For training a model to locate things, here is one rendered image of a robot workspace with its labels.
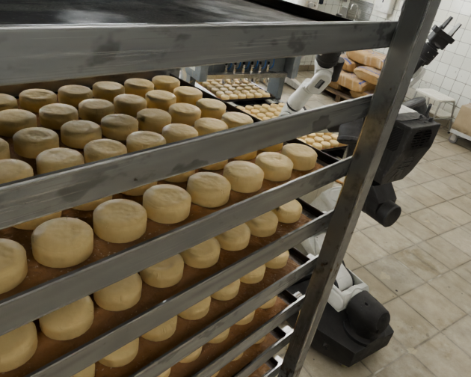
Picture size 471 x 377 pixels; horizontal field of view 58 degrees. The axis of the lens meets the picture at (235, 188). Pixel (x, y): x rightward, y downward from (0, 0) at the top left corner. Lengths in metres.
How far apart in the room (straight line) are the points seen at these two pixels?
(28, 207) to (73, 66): 0.09
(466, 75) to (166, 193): 5.93
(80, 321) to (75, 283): 0.09
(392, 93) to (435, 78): 5.90
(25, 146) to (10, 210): 0.26
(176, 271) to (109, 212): 0.12
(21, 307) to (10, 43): 0.18
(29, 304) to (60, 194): 0.09
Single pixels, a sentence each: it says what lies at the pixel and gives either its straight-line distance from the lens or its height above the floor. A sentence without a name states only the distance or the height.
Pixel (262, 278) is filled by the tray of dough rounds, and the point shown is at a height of 1.31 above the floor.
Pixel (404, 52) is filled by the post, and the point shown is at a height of 1.67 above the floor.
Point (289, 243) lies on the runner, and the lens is 0.59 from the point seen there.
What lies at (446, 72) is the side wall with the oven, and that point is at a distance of 6.39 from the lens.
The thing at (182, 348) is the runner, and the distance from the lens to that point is 0.54.
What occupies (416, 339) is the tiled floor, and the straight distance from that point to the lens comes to 2.70.
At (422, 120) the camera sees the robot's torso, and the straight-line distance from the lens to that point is 1.89.
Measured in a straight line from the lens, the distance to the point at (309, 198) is 2.33.
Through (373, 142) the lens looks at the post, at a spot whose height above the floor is 1.55.
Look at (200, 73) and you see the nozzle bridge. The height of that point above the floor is 1.07.
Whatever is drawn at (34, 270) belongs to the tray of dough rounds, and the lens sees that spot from 0.39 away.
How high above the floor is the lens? 1.75
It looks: 31 degrees down
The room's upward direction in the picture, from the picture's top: 11 degrees clockwise
